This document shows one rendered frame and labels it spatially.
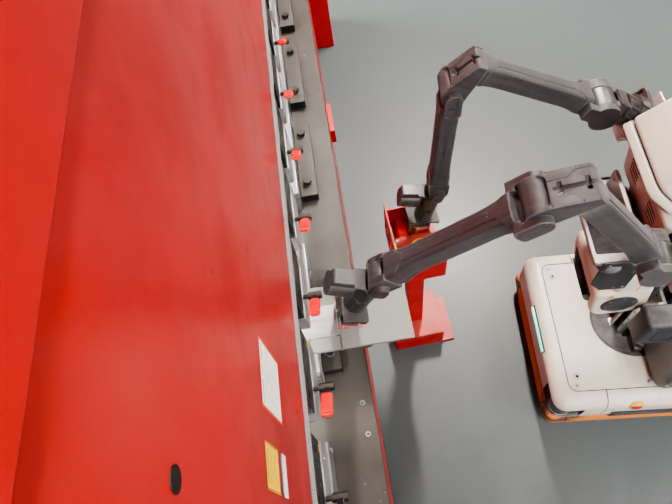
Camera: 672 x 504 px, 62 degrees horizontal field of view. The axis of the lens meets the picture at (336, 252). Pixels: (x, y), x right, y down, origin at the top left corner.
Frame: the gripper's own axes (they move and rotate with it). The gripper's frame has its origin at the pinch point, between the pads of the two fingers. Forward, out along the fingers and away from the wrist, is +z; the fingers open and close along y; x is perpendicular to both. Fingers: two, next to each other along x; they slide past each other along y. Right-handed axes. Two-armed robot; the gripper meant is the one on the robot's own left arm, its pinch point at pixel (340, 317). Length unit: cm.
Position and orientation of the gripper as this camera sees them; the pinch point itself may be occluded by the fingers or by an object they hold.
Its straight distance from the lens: 142.4
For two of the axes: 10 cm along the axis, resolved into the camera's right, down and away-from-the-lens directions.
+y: 1.2, 8.7, -4.8
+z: -3.4, 4.9, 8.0
